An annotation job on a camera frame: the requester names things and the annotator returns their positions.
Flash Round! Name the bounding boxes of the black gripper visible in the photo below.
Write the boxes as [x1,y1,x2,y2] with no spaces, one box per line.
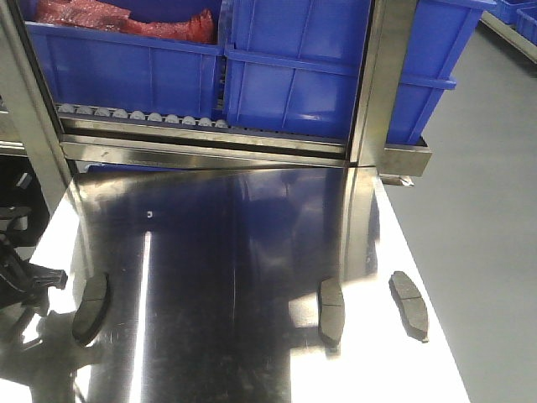
[1,206,68,316]

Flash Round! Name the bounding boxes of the grey brake pad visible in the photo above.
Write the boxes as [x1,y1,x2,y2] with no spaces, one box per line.
[317,277,345,348]
[388,270,429,343]
[71,273,110,346]

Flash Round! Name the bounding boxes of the stainless steel roller rack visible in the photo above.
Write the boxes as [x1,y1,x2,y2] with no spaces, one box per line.
[1,1,430,200]

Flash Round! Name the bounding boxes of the left blue plastic bin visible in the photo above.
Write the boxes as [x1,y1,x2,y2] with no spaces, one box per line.
[18,1,223,118]

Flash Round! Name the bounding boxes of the blue plastic bin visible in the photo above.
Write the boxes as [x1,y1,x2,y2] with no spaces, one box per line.
[18,1,223,118]
[219,1,494,145]

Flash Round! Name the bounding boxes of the red plastic bag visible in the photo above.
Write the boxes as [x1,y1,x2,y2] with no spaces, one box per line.
[34,1,216,44]

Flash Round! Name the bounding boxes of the right blue plastic bin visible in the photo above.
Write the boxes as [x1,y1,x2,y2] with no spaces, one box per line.
[219,1,494,145]

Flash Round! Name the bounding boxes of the far blue bin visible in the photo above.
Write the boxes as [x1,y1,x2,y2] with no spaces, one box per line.
[490,0,536,44]

